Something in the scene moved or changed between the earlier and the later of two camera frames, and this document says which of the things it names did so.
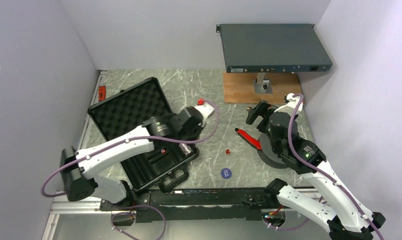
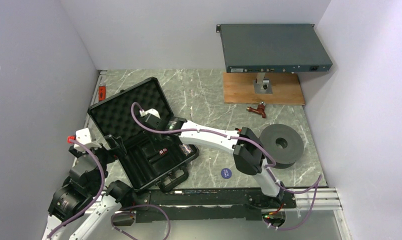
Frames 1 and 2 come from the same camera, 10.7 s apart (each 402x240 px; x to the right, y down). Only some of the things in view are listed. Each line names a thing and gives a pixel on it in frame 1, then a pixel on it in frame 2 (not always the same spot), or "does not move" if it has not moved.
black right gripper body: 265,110 -> 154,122
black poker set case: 167,163 does not move
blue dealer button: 226,173 does not move
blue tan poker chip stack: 185,149 does not move
